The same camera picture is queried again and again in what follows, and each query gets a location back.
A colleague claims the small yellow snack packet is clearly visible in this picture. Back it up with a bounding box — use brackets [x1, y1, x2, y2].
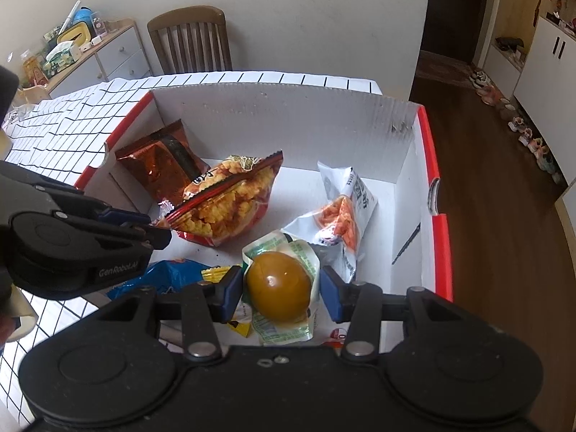
[200, 266, 253, 338]

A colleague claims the blue and yellow box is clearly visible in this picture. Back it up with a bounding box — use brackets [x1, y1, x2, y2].
[56, 7, 94, 46]

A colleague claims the white and wood wall cabinet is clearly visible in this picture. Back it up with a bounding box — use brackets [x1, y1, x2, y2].
[477, 0, 576, 201]

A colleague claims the white stick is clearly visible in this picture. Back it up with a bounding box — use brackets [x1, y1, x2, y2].
[57, 2, 82, 37]

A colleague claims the wooden chair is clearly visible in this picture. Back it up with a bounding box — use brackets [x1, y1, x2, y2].
[147, 5, 234, 75]

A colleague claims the large white spicy strip packet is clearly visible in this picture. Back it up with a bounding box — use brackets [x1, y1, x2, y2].
[281, 160, 379, 289]

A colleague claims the braised egg packet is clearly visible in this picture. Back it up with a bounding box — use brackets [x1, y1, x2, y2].
[242, 229, 321, 347]

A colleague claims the wooden sideboard with white drawers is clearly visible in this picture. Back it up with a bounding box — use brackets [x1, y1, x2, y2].
[44, 18, 152, 98]

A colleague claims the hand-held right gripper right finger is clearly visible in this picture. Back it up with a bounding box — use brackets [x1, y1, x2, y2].
[319, 265, 487, 364]

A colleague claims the red cardboard box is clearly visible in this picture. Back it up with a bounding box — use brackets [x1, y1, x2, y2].
[74, 72, 455, 357]

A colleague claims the dark wooden door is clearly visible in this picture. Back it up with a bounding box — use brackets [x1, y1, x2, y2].
[418, 0, 494, 64]

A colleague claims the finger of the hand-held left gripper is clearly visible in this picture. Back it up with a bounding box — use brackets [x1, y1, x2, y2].
[58, 197, 152, 229]
[107, 224, 174, 251]

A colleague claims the orange drink bottle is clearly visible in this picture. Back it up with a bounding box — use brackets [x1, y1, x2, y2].
[22, 56, 42, 87]

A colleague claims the dark red foil snack packet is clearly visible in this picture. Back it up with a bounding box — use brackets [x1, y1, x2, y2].
[114, 119, 212, 204]

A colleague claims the row of shoes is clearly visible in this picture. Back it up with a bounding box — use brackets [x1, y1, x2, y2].
[468, 65, 568, 186]

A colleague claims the green tissue box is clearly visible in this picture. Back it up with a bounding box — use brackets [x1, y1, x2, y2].
[44, 40, 82, 67]

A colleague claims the orange chips bag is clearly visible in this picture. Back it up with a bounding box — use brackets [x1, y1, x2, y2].
[157, 149, 284, 248]

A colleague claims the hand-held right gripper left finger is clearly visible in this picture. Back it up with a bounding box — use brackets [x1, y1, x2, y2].
[94, 265, 244, 364]

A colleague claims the blue snack packet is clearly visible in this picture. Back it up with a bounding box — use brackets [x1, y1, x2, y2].
[107, 258, 212, 300]

